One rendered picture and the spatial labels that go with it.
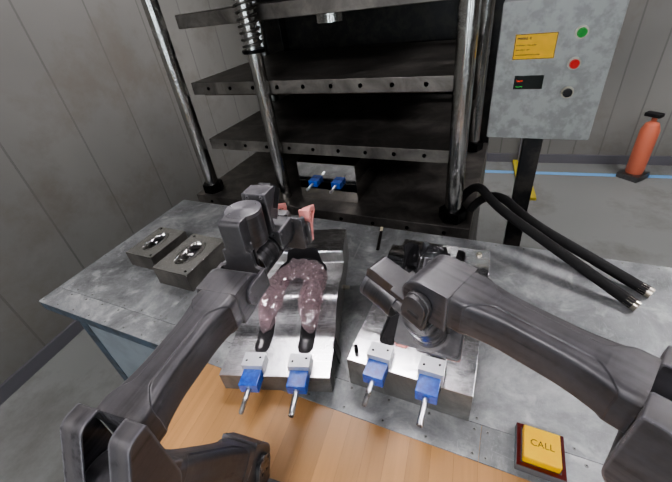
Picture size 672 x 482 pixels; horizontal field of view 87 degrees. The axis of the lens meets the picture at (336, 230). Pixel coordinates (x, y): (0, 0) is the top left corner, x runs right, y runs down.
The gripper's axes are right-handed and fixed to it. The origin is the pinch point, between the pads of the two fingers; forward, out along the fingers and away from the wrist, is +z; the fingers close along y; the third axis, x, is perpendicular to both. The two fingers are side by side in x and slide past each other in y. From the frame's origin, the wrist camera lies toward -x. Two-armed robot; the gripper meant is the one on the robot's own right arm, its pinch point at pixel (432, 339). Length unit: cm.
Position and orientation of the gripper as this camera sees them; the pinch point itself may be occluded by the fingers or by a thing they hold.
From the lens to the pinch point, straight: 70.5
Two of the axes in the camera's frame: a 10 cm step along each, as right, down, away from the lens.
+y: -9.1, -1.3, 3.9
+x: -2.8, 8.9, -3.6
